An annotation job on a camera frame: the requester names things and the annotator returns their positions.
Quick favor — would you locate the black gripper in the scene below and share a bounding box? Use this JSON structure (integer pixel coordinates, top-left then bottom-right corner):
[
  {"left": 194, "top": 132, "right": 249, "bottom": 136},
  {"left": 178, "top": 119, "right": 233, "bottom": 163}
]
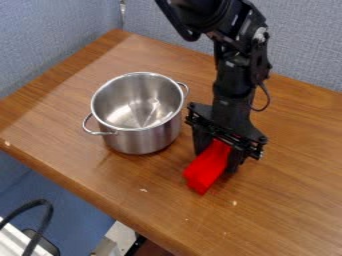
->
[{"left": 186, "top": 96, "right": 269, "bottom": 173}]

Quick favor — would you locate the red block object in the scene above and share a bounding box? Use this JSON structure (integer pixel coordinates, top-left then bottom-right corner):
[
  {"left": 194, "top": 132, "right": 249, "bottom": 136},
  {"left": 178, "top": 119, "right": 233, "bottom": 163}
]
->
[{"left": 184, "top": 139, "right": 232, "bottom": 195}]

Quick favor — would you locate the stainless steel pot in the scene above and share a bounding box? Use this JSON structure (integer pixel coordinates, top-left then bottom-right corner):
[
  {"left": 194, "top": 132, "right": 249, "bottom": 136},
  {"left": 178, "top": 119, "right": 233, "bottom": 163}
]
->
[{"left": 82, "top": 72, "right": 190, "bottom": 155}]

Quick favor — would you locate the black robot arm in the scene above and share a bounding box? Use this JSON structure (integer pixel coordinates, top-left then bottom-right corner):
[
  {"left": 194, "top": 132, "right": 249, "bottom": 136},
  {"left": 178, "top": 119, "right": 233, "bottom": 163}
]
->
[{"left": 155, "top": 0, "right": 273, "bottom": 172}]

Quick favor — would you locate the white box under table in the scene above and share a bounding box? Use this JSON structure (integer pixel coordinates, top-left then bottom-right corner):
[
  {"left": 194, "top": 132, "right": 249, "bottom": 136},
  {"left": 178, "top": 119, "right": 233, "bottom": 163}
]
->
[{"left": 0, "top": 223, "right": 62, "bottom": 256}]

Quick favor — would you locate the black cable loop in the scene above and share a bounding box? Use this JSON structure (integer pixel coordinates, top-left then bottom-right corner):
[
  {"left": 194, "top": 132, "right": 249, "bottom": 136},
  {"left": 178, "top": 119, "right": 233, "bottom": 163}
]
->
[{"left": 0, "top": 198, "right": 57, "bottom": 256}]

